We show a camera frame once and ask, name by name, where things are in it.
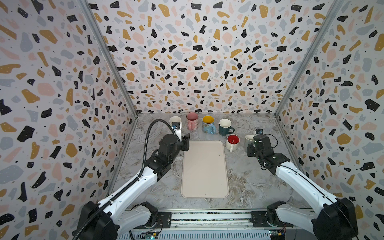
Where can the beige serving tray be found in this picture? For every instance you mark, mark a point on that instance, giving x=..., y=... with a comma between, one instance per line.
x=205, y=171

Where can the light blue mug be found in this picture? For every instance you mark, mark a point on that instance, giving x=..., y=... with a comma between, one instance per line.
x=208, y=125

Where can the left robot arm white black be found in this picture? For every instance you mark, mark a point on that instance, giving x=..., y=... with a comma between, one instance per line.
x=132, y=186

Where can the pink mug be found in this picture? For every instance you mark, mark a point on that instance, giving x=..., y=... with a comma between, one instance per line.
x=192, y=121

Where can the white mug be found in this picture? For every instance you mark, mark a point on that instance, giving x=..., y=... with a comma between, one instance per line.
x=232, y=142

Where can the light green mug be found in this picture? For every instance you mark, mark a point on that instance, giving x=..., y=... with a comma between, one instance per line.
x=175, y=119

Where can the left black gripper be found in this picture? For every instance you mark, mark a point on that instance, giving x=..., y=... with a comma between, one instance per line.
x=185, y=143

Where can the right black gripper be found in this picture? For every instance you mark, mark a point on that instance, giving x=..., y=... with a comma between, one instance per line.
x=252, y=148

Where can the dark green mug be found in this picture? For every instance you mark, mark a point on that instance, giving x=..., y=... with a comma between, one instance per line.
x=225, y=127

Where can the grey mug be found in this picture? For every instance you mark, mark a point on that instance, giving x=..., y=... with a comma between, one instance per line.
x=249, y=141

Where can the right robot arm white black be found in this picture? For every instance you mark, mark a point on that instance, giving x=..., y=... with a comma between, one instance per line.
x=303, y=186

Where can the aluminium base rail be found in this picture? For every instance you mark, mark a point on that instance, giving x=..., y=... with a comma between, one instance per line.
x=212, y=220

